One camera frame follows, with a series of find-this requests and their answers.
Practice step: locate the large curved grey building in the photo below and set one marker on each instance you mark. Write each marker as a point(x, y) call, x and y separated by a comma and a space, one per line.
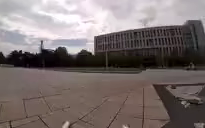
point(146, 40)

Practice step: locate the row of trees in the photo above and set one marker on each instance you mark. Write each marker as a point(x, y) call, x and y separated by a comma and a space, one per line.
point(60, 58)

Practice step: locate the tall mast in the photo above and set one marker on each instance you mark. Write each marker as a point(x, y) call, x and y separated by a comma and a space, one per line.
point(41, 46)

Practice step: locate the grass strip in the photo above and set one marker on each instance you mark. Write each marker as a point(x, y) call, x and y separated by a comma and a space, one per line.
point(100, 70)

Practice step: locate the pole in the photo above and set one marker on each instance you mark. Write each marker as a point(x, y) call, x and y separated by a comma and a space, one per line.
point(106, 56)

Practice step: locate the vehicle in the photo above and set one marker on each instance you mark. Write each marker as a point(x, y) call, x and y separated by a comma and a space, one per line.
point(191, 66)

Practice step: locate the robot's own part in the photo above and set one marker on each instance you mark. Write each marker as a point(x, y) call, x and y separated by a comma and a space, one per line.
point(66, 124)
point(125, 126)

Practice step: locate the dark star-shaped basin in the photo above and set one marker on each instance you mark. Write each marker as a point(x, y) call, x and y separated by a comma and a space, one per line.
point(180, 111)

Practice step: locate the grey slab paved plaza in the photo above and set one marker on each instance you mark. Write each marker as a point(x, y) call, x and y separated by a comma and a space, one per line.
point(73, 86)

